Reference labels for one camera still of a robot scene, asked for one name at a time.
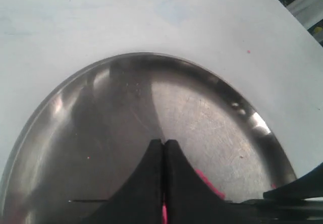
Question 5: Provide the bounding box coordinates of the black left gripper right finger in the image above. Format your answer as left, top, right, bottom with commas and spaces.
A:
164, 140, 259, 224

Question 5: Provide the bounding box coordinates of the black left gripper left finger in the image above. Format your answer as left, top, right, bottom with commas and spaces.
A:
80, 139, 163, 223

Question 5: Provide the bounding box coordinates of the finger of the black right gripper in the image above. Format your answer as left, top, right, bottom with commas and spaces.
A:
263, 163, 323, 200

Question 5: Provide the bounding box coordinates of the round steel plate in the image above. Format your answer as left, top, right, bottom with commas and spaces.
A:
1, 53, 296, 223

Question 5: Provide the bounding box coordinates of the pink object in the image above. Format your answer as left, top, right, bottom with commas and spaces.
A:
162, 169, 225, 224

